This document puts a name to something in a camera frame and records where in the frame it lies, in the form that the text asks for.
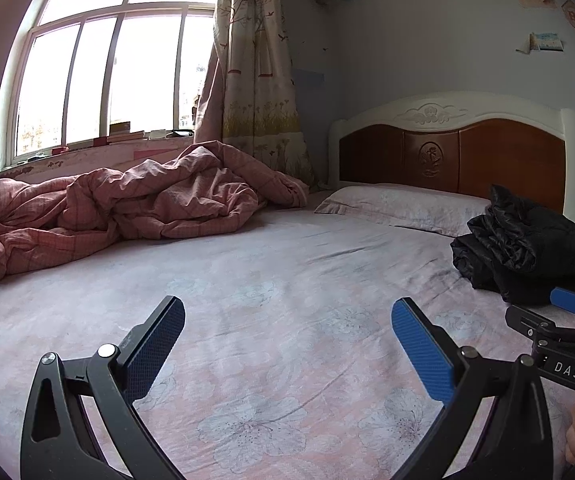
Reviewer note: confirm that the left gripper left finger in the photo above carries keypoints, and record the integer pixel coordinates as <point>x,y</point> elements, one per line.
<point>57,438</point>

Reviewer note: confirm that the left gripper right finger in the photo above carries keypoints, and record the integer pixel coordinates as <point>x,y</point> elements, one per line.
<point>516,441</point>

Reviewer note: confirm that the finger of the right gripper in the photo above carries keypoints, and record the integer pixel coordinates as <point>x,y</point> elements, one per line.
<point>563,299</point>

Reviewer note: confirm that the black puffer jacket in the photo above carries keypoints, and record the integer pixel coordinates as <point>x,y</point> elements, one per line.
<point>518,249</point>

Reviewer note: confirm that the pink pillow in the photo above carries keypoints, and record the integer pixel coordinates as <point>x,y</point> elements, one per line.
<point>407,207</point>

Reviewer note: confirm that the wooden white headboard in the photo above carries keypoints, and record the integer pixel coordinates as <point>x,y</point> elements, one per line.
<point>461,142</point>

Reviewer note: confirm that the pink bed sheet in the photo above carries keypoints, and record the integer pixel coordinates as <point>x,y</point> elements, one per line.
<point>287,368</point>

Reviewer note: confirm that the pink quilted duvet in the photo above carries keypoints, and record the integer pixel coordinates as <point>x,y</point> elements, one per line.
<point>210,188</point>

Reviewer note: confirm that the books on windowsill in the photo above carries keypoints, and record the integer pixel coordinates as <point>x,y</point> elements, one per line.
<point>121,132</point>

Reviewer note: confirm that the patterned beige curtain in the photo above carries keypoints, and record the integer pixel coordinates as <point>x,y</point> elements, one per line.
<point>248,99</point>

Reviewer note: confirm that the white framed window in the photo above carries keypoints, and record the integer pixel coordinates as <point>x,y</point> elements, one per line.
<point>78,66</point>

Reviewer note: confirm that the small wall shelf card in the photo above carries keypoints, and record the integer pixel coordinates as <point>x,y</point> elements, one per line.
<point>544,41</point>

